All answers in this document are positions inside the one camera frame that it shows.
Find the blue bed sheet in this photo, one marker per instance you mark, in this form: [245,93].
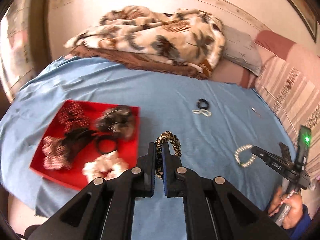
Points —
[210,119]

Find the red tray box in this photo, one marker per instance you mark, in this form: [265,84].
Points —
[103,143]

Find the grey pillow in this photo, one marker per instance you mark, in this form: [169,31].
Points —
[240,49]

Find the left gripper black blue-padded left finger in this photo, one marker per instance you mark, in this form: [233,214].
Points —
[104,208]

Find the pink headboard cushion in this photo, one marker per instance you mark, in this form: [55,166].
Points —
[293,53]

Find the floral leaf blanket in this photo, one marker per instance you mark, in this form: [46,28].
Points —
[188,36]

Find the person's right hand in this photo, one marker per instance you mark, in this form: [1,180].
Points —
[295,213]

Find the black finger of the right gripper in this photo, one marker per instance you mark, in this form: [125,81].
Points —
[268,158]

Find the brown fringed blanket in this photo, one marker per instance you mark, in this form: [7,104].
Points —
[139,62]

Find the red polka dot scrunchie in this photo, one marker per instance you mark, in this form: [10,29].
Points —
[71,116]

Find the grey black sheer scrunchie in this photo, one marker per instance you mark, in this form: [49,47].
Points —
[119,121]

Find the white patterned scrunchie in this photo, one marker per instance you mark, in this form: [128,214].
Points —
[107,166]

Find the small silver hairpin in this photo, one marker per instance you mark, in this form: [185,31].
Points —
[253,109]

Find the red white checked scrunchie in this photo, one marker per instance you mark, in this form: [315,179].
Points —
[54,154]

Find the brown patterned hair clip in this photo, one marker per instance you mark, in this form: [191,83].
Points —
[285,153]

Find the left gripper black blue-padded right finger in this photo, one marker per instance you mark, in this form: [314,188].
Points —
[214,208]

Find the striped floral cushion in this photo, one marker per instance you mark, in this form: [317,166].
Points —
[295,101]

